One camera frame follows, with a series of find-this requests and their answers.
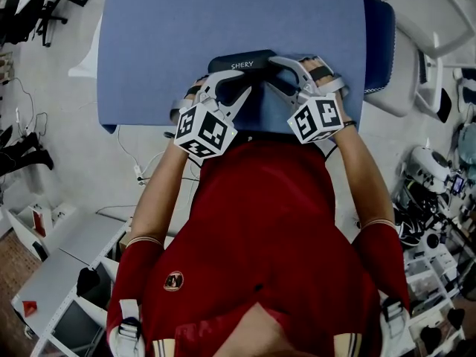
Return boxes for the table with blue cover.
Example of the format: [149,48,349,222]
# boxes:
[68,0,368,135]

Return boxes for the white box with red panel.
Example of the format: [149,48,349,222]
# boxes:
[30,207,48,238]

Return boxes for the white helmet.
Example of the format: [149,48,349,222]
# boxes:
[408,145,454,196]

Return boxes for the white shoulder strap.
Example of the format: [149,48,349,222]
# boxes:
[378,296,412,355]
[111,298,147,357]

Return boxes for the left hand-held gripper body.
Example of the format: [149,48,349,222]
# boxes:
[170,89,239,160]

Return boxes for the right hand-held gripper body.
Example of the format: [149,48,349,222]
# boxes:
[286,74,351,145]

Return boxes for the person's red shirt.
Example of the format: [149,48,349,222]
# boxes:
[106,139,411,357]

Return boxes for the black fabric bag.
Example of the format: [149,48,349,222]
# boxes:
[76,266,102,298]

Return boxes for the white perforated shelving unit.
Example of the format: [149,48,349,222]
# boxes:
[10,202,132,357]

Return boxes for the white shelf with bins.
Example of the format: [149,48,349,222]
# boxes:
[403,243,476,357]

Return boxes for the black glasses case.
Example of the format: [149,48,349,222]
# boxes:
[207,48,279,89]

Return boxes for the person's left hand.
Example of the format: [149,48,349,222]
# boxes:
[184,74,209,103]

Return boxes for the person's left forearm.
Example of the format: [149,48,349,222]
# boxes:
[129,145,191,248]

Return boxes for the person's right forearm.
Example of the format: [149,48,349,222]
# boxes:
[326,94,398,231]

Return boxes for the grey mesh office chair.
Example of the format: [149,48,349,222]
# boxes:
[363,0,476,124]

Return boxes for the person's right hand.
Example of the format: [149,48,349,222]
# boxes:
[298,56,336,88]

